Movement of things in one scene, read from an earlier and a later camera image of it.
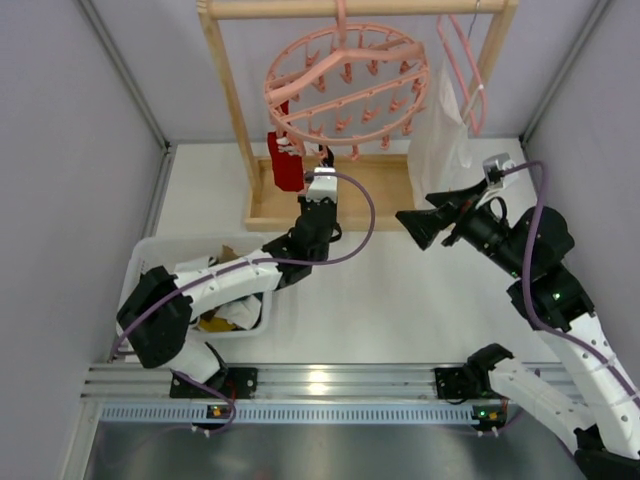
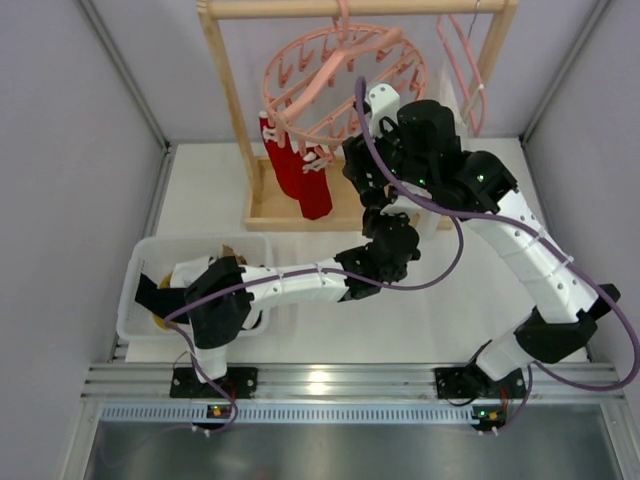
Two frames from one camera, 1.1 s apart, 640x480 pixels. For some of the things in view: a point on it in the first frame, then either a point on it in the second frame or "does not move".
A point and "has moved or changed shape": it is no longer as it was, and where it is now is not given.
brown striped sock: x=227 y=254 does not move
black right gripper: x=454 y=223 to x=357 y=163
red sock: x=288 y=168 has moved or changed shape
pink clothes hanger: x=477 y=127 does not move
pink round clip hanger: x=346 y=84 does not move
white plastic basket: x=166 y=254 does not move
